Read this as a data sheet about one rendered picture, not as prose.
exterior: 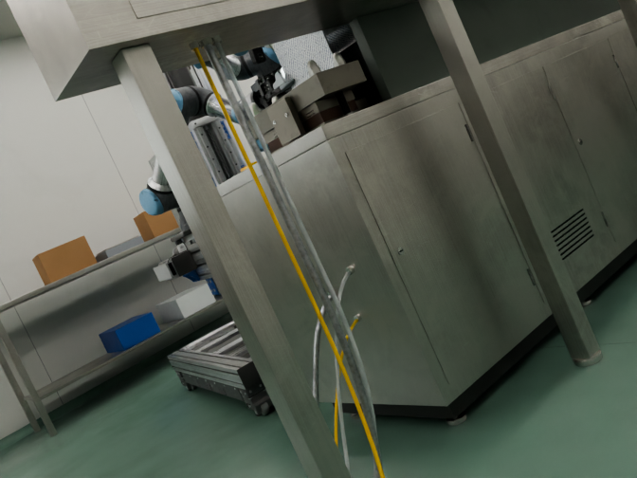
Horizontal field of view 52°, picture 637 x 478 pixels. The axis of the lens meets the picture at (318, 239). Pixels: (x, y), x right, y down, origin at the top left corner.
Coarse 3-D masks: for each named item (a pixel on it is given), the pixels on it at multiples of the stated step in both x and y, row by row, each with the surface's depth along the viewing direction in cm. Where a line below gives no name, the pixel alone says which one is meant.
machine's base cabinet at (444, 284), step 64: (512, 64) 214; (576, 64) 236; (384, 128) 175; (448, 128) 190; (512, 128) 207; (576, 128) 228; (256, 192) 196; (320, 192) 173; (384, 192) 171; (448, 192) 185; (576, 192) 221; (256, 256) 211; (320, 256) 185; (384, 256) 167; (448, 256) 180; (512, 256) 195; (576, 256) 214; (384, 320) 175; (448, 320) 175; (512, 320) 190; (320, 384) 212; (384, 384) 186; (448, 384) 171
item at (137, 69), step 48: (432, 0) 171; (624, 0) 236; (144, 48) 120; (144, 96) 118; (480, 96) 172; (192, 144) 122; (192, 192) 120; (528, 192) 177; (240, 240) 123; (528, 240) 178; (240, 288) 122; (576, 336) 179; (288, 384) 124; (288, 432) 127
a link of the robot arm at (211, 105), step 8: (200, 88) 250; (200, 96) 248; (208, 96) 248; (208, 104) 248; (216, 104) 247; (224, 104) 246; (200, 112) 251; (208, 112) 250; (216, 112) 248; (232, 120) 246
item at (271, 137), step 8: (352, 96) 180; (312, 104) 173; (320, 104) 173; (328, 104) 174; (336, 104) 176; (352, 104) 180; (304, 112) 177; (312, 112) 174; (320, 112) 173; (328, 112) 174; (336, 112) 176; (304, 120) 178; (312, 120) 176; (320, 120) 173; (328, 120) 173; (304, 128) 180; (312, 128) 177; (264, 136) 194; (272, 136) 191; (272, 144) 193; (280, 144) 191; (272, 152) 195
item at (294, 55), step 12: (300, 36) 193; (312, 36) 190; (324, 36) 186; (288, 48) 200; (300, 48) 196; (312, 48) 192; (324, 48) 188; (288, 60) 202; (300, 60) 198; (324, 60) 190; (288, 72) 204; (300, 72) 200
